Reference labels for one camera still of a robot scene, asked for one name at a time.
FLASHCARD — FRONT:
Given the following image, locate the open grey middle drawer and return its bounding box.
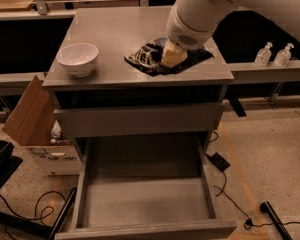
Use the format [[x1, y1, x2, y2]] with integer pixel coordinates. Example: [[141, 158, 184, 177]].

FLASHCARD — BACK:
[[55, 133, 237, 240]]

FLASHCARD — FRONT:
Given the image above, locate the black bar on floor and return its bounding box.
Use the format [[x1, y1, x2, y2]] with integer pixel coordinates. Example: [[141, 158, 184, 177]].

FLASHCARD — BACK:
[[260, 201, 293, 240]]

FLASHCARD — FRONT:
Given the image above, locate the black bin at left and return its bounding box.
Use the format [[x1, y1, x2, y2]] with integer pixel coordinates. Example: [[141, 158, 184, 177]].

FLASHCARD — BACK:
[[0, 140, 23, 189]]

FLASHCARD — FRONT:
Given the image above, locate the black stand leg left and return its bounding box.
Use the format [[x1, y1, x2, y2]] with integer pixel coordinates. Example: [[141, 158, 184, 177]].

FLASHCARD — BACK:
[[47, 187, 77, 240]]

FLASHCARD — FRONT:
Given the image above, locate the grey drawer cabinet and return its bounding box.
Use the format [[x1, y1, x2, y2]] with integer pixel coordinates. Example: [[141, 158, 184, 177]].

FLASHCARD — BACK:
[[42, 6, 235, 152]]

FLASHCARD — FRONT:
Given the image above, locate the white ceramic bowl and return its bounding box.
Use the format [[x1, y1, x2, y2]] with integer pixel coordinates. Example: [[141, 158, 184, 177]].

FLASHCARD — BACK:
[[56, 43, 99, 77]]

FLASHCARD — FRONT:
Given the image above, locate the black power adapter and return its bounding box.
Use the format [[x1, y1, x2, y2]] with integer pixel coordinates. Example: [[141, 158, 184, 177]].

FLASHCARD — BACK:
[[207, 153, 230, 172]]

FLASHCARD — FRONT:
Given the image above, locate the black floor cable right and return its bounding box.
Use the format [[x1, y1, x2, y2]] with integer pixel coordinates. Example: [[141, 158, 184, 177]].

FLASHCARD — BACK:
[[206, 132, 300, 231]]

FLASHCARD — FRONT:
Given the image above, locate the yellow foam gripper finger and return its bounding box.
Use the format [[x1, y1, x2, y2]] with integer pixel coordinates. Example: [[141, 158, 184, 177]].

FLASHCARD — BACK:
[[161, 40, 188, 68]]

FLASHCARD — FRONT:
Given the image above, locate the white bottle in box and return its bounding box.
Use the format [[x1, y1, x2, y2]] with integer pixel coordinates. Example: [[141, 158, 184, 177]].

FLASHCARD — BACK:
[[51, 121, 62, 139]]

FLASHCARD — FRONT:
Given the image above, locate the left clear pump bottle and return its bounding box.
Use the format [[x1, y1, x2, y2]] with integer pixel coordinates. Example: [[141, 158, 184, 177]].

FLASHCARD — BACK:
[[254, 42, 273, 66]]

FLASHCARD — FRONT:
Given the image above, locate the right clear pump bottle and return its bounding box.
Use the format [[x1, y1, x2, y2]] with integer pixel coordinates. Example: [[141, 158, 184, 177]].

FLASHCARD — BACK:
[[274, 43, 294, 67]]

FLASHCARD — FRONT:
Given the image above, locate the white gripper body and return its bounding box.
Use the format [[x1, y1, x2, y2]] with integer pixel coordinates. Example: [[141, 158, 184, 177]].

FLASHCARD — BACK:
[[167, 5, 216, 50]]

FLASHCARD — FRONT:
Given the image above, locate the open cardboard box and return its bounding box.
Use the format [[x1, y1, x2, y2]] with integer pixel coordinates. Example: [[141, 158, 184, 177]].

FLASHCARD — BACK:
[[3, 76, 81, 175]]

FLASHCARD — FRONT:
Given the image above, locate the closed grey top drawer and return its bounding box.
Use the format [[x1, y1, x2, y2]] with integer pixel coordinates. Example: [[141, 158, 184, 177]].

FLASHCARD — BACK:
[[54, 102, 224, 137]]

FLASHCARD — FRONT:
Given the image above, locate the blue chip bag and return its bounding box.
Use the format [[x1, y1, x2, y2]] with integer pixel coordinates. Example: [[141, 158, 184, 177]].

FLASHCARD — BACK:
[[124, 38, 212, 76]]

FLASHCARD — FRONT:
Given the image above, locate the clear pump bottle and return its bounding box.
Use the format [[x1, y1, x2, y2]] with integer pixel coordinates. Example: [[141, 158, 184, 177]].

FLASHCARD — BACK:
[[254, 42, 273, 66], [274, 43, 294, 67]]

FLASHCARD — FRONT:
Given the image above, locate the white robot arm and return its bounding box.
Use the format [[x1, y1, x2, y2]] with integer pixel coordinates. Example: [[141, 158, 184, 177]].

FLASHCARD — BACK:
[[161, 0, 300, 67]]

